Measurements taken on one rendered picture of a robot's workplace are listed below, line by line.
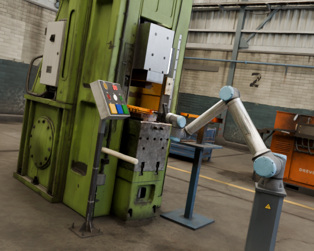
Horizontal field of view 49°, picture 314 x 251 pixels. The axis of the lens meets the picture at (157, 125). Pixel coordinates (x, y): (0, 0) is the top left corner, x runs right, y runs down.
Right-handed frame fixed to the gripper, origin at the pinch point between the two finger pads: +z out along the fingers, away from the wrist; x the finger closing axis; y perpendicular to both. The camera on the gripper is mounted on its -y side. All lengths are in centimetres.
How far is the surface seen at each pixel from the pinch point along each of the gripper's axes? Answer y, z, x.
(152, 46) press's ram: -56, 6, -11
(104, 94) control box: -9, -18, -69
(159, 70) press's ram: -37.0, 4.9, 2.1
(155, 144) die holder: 29.8, -4.4, 5.8
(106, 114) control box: 4, -24, -68
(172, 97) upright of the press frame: -14.6, 18.7, 39.3
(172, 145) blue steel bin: 86, 233, 291
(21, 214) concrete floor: 104, 40, -89
